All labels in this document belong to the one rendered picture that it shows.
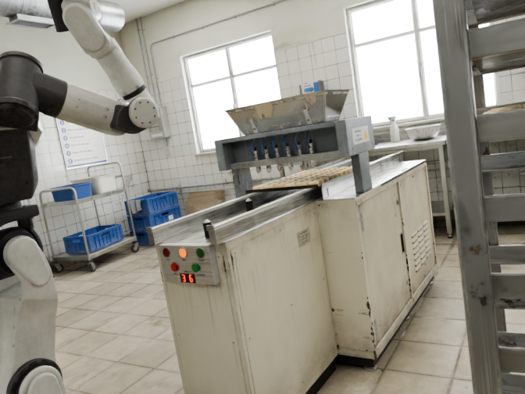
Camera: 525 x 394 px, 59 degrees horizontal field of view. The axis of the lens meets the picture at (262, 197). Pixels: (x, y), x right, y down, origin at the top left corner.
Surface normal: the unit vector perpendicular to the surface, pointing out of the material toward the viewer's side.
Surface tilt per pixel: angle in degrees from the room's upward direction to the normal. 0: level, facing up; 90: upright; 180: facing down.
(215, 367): 90
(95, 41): 113
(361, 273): 90
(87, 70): 90
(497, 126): 90
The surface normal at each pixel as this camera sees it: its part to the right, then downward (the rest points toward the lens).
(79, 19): 0.11, 0.50
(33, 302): 0.73, 0.36
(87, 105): 0.63, 0.14
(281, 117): -0.42, 0.59
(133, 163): 0.85, -0.07
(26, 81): 0.72, -0.39
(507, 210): -0.45, 0.19
